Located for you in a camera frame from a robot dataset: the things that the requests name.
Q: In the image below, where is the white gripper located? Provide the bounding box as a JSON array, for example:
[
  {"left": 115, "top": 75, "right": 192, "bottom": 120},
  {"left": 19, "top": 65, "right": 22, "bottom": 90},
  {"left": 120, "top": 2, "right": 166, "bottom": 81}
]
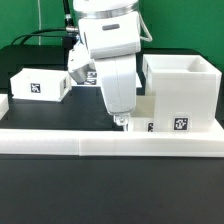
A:
[{"left": 95, "top": 54, "right": 136, "bottom": 132}]

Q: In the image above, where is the white front drawer tray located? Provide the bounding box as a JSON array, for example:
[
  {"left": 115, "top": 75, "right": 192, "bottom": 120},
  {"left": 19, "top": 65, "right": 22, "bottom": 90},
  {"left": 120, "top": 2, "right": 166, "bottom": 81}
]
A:
[{"left": 128, "top": 96, "right": 155, "bottom": 132}]

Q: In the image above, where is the white drawer tray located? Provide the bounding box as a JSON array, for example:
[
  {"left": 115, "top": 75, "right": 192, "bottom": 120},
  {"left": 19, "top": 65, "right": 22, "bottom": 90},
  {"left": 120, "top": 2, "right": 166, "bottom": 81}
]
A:
[
  {"left": 128, "top": 96, "right": 155, "bottom": 132},
  {"left": 10, "top": 68, "right": 71, "bottom": 102}
]

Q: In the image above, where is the white drawer cabinet box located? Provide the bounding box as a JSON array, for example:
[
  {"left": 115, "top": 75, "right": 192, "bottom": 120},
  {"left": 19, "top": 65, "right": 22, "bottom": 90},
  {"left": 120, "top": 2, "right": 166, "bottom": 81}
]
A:
[{"left": 142, "top": 54, "right": 222, "bottom": 132}]

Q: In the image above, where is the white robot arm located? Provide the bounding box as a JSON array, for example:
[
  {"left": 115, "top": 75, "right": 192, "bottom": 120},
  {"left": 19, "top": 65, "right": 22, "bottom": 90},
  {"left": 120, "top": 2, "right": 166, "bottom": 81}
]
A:
[{"left": 68, "top": 0, "right": 152, "bottom": 129}]

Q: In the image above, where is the white rear drawer tray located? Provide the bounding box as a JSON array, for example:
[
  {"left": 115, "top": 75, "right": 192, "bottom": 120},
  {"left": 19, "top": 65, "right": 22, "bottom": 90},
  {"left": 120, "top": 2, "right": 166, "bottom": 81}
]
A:
[{"left": 10, "top": 68, "right": 71, "bottom": 102}]

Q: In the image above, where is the white marker tag sheet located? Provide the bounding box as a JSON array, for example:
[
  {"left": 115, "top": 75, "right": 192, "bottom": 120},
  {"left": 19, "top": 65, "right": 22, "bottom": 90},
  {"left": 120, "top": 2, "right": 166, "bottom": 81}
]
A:
[{"left": 70, "top": 71, "right": 142, "bottom": 88}]

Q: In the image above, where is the black cable with connector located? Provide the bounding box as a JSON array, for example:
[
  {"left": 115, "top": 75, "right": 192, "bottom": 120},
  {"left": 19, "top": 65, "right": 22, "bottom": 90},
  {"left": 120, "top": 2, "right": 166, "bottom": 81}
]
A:
[{"left": 10, "top": 0, "right": 80, "bottom": 46}]

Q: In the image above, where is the white foam border frame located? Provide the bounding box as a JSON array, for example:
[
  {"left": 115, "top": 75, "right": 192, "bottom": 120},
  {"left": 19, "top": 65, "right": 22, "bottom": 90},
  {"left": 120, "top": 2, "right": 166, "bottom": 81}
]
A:
[{"left": 0, "top": 93, "right": 224, "bottom": 158}]

